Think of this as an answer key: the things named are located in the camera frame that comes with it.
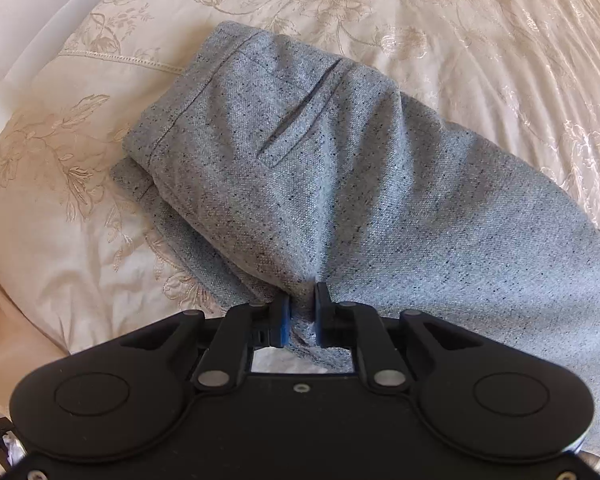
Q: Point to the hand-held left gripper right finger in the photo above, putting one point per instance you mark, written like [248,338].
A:
[319,321]

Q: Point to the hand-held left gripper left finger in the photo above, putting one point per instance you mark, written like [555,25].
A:
[281,324]

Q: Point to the grey speckled pants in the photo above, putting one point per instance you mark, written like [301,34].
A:
[360,180]

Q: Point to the cream embroidered bedspread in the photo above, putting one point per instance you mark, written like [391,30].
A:
[455,35]

